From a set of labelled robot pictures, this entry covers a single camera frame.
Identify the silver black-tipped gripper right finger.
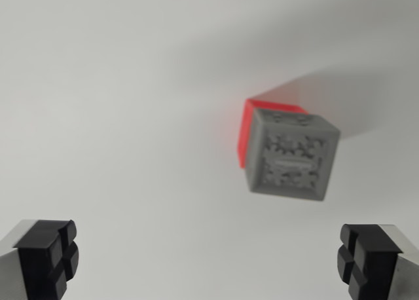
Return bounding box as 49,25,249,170
337,223,419,300

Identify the red embossed cube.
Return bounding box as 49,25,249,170
238,98,309,169

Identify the silver black-tipped gripper left finger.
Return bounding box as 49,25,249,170
0,219,80,300

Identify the grey embossed cube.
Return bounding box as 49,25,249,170
245,107,342,202

